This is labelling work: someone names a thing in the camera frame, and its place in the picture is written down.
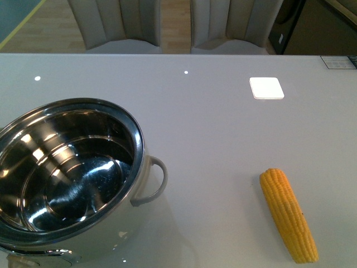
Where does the beige upholstered chair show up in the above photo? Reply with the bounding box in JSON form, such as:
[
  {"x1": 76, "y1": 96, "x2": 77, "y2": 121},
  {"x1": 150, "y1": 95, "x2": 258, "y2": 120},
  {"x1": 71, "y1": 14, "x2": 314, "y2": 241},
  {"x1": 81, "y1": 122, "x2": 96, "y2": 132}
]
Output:
[
  {"x1": 190, "y1": 0, "x2": 283, "y2": 55},
  {"x1": 68, "y1": 0, "x2": 162, "y2": 54}
]

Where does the yellow corn cob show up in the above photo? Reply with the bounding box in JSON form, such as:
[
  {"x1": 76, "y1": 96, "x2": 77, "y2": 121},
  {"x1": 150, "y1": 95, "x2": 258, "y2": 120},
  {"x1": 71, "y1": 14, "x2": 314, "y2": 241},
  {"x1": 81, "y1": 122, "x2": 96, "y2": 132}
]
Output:
[{"x1": 259, "y1": 168, "x2": 319, "y2": 264}]

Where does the left beige upholstered chair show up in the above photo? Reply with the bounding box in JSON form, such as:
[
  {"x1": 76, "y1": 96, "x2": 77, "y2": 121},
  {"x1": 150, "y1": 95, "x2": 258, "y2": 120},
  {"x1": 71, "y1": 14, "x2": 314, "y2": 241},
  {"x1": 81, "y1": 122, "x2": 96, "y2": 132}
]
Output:
[{"x1": 68, "y1": 0, "x2": 162, "y2": 54}]

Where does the right beige upholstered chair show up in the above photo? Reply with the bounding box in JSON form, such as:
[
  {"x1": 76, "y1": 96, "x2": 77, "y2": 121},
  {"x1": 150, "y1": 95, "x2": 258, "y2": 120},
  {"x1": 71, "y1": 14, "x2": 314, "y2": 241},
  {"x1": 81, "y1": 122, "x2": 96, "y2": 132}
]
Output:
[{"x1": 190, "y1": 0, "x2": 283, "y2": 55}]

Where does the black washing machine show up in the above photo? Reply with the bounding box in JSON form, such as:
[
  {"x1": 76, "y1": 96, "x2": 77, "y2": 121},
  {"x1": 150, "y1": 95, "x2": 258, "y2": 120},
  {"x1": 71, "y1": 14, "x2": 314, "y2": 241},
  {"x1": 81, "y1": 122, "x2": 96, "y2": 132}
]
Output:
[{"x1": 269, "y1": 0, "x2": 306, "y2": 55}]

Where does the stainless steel pot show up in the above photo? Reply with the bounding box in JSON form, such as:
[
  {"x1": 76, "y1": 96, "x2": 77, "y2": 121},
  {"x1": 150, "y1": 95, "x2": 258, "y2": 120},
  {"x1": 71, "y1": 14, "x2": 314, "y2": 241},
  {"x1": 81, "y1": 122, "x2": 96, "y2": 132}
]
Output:
[{"x1": 1, "y1": 98, "x2": 168, "y2": 267}]

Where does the table corner label sticker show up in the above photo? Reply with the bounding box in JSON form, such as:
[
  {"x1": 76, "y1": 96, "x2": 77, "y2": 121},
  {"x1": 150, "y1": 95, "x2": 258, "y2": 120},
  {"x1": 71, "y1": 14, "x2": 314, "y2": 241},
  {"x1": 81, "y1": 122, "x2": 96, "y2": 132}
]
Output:
[{"x1": 320, "y1": 56, "x2": 356, "y2": 69}]

